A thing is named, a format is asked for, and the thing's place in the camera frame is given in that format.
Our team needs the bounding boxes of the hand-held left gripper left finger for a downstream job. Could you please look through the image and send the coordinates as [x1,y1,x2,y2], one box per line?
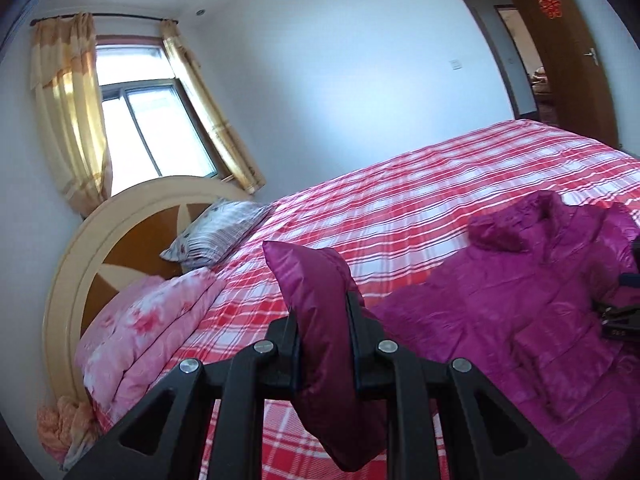
[62,312,301,480]

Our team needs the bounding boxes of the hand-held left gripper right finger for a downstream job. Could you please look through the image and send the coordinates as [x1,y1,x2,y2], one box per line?
[346,292,582,480]

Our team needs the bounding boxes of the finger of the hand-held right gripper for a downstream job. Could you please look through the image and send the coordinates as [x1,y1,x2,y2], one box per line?
[592,301,640,325]

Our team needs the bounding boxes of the magenta puffer jacket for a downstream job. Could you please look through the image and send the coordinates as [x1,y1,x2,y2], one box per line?
[262,190,640,480]

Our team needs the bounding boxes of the pink floral quilt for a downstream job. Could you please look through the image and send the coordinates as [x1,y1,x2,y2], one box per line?
[75,267,236,436]

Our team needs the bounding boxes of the striped floral pillow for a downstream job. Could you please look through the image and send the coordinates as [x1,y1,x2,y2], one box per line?
[160,198,275,271]

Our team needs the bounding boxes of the red plaid bed sheet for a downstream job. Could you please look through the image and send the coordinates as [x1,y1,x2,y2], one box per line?
[95,119,640,480]

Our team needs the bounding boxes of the round wooden headboard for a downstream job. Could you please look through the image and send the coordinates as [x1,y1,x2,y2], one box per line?
[44,175,256,406]

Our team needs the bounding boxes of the orange crumpled cloth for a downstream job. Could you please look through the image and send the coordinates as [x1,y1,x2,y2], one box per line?
[36,395,101,466]

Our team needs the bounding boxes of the brown wooden door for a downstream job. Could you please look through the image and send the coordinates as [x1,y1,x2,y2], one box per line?
[505,0,621,148]

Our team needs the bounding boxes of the dark curtain rod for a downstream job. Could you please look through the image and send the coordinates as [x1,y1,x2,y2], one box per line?
[30,12,178,26]

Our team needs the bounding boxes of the dark door frame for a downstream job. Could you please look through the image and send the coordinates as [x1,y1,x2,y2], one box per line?
[440,0,541,122]

